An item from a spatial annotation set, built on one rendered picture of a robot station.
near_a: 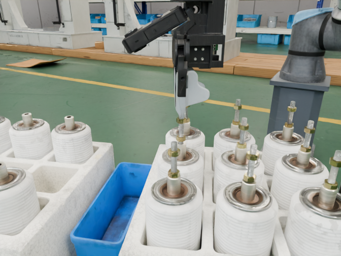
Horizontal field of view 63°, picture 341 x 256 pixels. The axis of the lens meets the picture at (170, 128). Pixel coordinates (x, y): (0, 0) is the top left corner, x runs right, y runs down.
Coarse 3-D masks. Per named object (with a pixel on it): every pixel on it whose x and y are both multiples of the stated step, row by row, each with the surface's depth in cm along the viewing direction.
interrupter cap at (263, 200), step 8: (232, 184) 47; (240, 184) 47; (256, 184) 46; (224, 192) 44; (232, 192) 45; (240, 192) 45; (256, 192) 45; (264, 192) 45; (232, 200) 43; (240, 200) 43; (256, 200) 43; (264, 200) 43; (240, 208) 41; (248, 208) 41; (256, 208) 41; (264, 208) 41
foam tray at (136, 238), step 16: (160, 144) 77; (208, 160) 69; (208, 176) 62; (272, 176) 62; (144, 192) 57; (208, 192) 57; (144, 208) 52; (208, 208) 52; (144, 224) 48; (208, 224) 48; (128, 240) 45; (144, 240) 49; (208, 240) 45; (272, 240) 46
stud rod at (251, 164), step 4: (252, 144) 41; (252, 148) 40; (256, 148) 40; (252, 152) 40; (256, 152) 41; (248, 164) 42; (252, 164) 41; (248, 168) 42; (252, 168) 42; (248, 172) 42; (252, 172) 42; (252, 176) 42
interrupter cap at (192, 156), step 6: (186, 150) 58; (192, 150) 58; (162, 156) 55; (168, 156) 55; (186, 156) 56; (192, 156) 56; (198, 156) 55; (168, 162) 53; (180, 162) 54; (186, 162) 54; (192, 162) 53
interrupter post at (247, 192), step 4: (244, 180) 43; (244, 184) 42; (248, 184) 42; (252, 184) 42; (244, 188) 43; (248, 188) 42; (252, 188) 42; (244, 192) 43; (248, 192) 42; (252, 192) 42; (244, 196) 43; (248, 196) 43; (252, 196) 43; (248, 200) 43; (252, 200) 43
